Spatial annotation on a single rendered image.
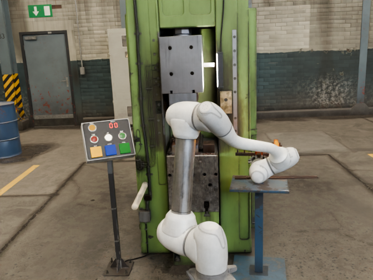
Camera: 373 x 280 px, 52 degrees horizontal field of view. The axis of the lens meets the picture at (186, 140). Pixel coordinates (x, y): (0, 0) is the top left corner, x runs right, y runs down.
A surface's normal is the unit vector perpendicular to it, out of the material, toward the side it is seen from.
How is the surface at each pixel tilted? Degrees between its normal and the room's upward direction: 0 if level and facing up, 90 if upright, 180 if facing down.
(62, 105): 90
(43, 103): 90
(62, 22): 90
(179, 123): 86
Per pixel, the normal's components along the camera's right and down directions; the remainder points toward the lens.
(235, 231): -0.06, 0.24
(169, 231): -0.66, -0.01
